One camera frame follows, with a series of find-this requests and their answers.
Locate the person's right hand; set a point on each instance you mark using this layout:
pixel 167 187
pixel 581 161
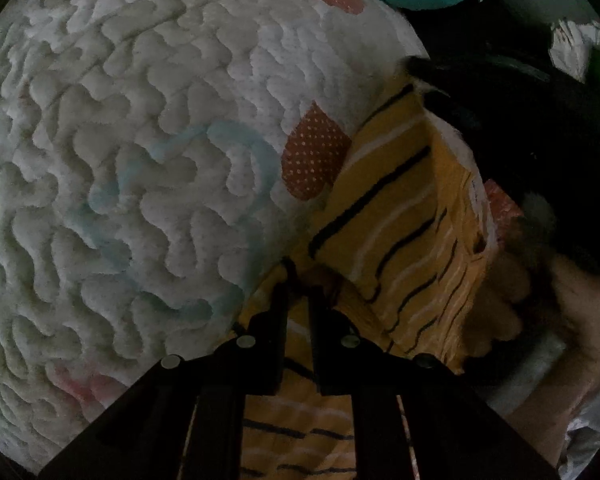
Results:
pixel 510 280

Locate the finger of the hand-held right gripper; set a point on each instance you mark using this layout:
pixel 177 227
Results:
pixel 442 92

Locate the white quilted heart-print blanket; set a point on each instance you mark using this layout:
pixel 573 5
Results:
pixel 130 160

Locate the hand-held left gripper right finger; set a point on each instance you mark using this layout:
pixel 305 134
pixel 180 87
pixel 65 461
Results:
pixel 321 322

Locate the white crumpled cloth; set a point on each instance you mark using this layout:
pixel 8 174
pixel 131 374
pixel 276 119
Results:
pixel 572 47

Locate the yellow striped small garment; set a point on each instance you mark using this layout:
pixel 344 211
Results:
pixel 395 210

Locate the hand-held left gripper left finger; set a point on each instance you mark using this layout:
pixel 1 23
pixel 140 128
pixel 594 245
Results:
pixel 278 312

